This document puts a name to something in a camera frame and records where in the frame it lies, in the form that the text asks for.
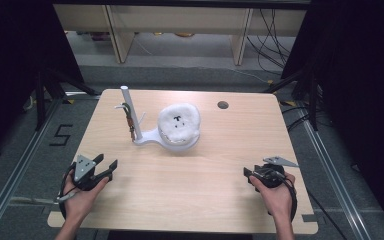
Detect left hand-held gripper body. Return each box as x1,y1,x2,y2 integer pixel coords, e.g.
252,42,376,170
69,154,110,192

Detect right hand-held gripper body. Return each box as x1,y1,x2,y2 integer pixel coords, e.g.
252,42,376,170
252,155,300,190

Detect green lanyard keychain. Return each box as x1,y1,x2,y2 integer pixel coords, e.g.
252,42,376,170
122,102,137,143

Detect white hook stand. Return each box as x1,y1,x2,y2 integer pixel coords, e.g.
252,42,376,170
114,85,201,154

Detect white plush keychain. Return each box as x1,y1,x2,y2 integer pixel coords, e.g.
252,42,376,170
156,102,202,143

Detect person's right hand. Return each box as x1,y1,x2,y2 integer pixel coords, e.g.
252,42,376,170
248,171,297,225

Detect person's left hand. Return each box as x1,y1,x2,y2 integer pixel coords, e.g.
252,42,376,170
61,171,111,228

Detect black metal stand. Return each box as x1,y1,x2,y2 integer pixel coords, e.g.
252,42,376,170
263,67,322,132
34,67,100,132

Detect black curtain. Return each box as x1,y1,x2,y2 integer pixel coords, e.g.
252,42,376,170
0,0,85,164
280,0,384,236

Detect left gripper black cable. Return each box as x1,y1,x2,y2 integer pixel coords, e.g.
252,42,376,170
57,162,82,219

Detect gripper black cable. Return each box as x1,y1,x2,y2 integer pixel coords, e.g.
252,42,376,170
57,162,82,219
272,169,298,224

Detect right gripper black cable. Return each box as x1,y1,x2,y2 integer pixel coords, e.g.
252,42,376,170
272,169,298,224

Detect black floor cables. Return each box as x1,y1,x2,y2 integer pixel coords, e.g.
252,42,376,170
280,104,315,133

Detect aluminium floor rail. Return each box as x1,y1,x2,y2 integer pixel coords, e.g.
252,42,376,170
295,105,369,240
0,96,63,240

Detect thin black floor cable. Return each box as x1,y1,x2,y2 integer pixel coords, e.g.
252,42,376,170
305,189,348,240

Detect hanging black cables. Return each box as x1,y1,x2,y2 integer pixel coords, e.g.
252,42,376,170
245,8,298,76

